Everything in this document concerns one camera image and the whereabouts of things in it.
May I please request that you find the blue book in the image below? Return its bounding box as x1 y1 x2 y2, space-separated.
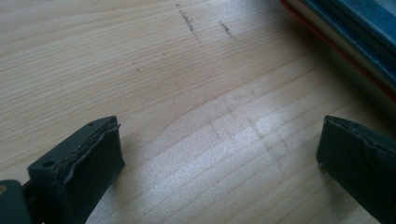
283 0 396 91

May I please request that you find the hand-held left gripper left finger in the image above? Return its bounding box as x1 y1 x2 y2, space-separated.
27 115 126 224

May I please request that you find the red picture book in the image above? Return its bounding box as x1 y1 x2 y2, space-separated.
279 0 396 104

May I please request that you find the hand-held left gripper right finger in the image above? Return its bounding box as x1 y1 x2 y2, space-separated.
316 115 396 224

